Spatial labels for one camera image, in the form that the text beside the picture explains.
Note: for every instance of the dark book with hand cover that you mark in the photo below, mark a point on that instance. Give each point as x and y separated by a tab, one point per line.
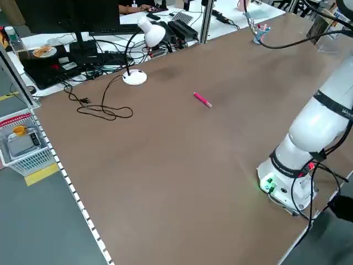
317	30

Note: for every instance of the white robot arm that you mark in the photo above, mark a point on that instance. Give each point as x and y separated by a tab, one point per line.
317	124

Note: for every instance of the person's forearm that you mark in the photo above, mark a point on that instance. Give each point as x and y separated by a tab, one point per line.
129	9

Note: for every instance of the clear acrylic storage rack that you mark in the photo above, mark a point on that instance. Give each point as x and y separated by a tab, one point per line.
336	41

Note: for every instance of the black phone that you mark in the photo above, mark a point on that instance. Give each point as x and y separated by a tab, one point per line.
153	16

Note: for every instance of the black keyboard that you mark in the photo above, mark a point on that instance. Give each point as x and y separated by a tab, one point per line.
115	29

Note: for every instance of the checkerboard calibration plate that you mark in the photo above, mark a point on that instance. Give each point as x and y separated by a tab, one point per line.
182	17

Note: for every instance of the black finned power supply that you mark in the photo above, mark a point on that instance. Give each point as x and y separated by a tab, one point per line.
179	30
190	27

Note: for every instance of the small circuit board red light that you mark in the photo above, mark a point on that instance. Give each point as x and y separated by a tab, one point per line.
155	51

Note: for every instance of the black power adapter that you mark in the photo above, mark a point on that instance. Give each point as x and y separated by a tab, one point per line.
216	13
224	18

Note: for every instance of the white desk lamp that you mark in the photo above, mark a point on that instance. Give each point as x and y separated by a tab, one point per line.
135	78

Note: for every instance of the black monitor stand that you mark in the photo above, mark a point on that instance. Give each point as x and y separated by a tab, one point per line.
82	47

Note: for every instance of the black monitor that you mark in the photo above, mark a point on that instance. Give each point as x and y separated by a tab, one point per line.
69	13

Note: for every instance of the pink roll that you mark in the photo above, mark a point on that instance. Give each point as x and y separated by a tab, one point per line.
242	5

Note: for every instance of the pink marker with white end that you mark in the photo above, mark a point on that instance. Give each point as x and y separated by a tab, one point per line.
202	100

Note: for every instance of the orange printed disc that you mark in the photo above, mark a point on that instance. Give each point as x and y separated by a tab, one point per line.
44	52

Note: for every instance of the black equipment case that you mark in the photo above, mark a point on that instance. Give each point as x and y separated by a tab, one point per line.
47	71

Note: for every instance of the clear plastic pen cup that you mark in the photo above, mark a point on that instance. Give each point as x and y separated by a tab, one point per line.
260	38

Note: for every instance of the orange pen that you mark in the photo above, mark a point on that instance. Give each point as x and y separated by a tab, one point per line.
267	27

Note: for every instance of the clear bottle white cap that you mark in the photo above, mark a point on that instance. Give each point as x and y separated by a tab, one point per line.
13	41

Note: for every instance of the black remote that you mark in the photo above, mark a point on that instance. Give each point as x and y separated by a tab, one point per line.
34	138

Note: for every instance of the orange cup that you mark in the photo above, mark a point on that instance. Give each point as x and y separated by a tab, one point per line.
20	131

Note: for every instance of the grey tray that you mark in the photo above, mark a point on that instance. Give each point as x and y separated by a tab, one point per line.
22	145

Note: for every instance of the white plastic basket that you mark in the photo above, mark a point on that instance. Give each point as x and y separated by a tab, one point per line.
30	161

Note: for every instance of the person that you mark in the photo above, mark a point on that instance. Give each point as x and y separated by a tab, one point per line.
342	208

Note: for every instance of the aluminium divider post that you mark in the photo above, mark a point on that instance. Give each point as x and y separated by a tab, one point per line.
207	22

